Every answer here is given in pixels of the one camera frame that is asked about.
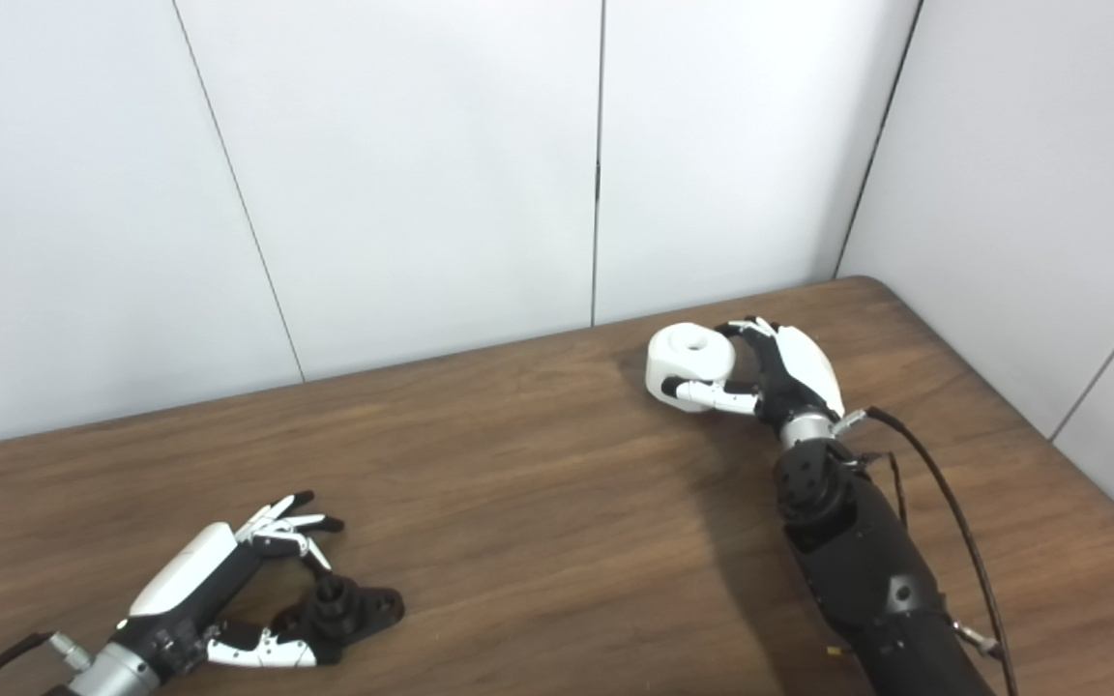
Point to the round white plastic piece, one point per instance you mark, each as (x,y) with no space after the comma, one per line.
(688,358)

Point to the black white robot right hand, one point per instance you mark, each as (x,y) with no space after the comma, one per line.
(804,372)

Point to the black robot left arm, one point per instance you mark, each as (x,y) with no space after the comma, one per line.
(107,675)

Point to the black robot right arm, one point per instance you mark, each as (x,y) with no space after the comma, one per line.
(857,561)

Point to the black white robot left hand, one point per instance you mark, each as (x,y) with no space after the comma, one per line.
(190,570)

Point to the black flanged holder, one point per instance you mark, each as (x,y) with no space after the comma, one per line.
(364,607)

